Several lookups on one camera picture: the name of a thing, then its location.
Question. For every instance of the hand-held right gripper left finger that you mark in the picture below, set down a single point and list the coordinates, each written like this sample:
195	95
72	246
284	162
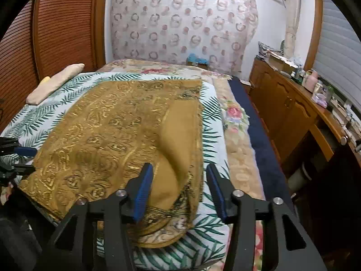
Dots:
143	192

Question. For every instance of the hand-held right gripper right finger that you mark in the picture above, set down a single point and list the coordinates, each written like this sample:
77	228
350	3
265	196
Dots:
218	192

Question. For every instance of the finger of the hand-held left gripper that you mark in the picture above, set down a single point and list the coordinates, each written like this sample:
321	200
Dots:
25	151
19	170

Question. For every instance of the brown sunflower print garment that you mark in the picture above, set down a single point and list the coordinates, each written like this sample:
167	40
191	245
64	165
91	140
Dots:
112	135

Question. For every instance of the floral blanket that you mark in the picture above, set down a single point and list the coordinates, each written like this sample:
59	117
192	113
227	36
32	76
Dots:
239	135

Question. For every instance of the navy blanket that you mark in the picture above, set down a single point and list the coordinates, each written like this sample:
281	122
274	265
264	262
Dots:
265	146

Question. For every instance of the yellow cloth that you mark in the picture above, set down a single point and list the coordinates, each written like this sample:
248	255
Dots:
45	80

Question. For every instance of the pink pillow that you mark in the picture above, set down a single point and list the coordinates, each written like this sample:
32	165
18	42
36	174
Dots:
56	83

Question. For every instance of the wooden cabinet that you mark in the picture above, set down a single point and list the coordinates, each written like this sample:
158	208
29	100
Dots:
284	104

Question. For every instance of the teal fluffy object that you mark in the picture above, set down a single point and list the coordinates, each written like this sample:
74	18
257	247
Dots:
197	59

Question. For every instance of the purple small object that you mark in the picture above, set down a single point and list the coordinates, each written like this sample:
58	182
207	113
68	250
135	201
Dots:
319	100

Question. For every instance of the cardboard box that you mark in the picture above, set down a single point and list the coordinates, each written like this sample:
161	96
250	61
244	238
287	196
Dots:
279	63

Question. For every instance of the pink thermos jug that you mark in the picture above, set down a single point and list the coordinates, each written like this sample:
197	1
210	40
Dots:
311	82

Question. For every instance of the patterned folded cloth stack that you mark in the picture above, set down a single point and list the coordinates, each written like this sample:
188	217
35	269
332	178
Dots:
268	50

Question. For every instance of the circle pattern curtain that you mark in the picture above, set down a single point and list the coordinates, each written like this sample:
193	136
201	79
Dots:
183	25

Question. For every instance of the beige hanging cloth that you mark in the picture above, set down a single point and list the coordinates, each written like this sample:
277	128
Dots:
291	19

